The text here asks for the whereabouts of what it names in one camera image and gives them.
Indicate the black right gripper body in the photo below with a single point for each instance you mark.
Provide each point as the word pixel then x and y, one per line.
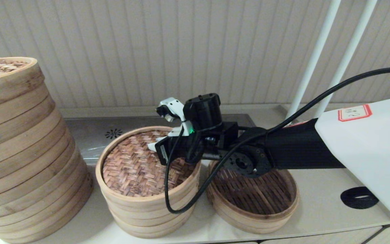
pixel 201 115

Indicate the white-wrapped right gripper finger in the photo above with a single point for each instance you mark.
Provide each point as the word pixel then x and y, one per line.
pixel 153 144
pixel 153 149

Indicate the woven bamboo steamer lid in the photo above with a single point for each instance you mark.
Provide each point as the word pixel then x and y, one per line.
pixel 130 169

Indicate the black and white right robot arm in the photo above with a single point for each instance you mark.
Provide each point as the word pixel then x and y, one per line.
pixel 300 145

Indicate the low bamboo steamer basket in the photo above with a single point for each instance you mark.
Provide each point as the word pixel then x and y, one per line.
pixel 256 200

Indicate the tall bamboo steamer stack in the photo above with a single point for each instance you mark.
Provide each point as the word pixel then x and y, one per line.
pixel 29 169

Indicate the stainless steel vented panel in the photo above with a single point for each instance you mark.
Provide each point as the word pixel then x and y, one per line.
pixel 90 132

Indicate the white metal pole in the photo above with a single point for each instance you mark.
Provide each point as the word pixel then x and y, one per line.
pixel 320 44
pixel 354 44

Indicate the white counter cabinet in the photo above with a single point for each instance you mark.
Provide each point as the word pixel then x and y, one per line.
pixel 317 239

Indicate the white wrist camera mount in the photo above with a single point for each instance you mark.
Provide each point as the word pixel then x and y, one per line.
pixel 174 105

